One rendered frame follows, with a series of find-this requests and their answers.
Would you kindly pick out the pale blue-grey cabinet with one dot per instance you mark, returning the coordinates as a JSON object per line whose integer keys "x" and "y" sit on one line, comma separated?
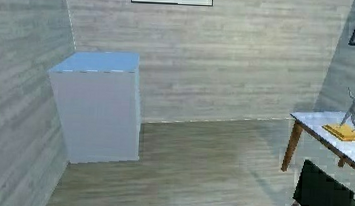
{"x": 98, "y": 114}

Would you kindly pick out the grey statue on yellow base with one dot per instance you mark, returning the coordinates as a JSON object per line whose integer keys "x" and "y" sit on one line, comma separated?
{"x": 348, "y": 126}

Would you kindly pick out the dark green chair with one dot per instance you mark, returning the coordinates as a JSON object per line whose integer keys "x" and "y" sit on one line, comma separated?
{"x": 325, "y": 194}

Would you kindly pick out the white top wooden table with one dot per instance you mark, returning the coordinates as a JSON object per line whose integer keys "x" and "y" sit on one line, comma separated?
{"x": 347, "y": 145}

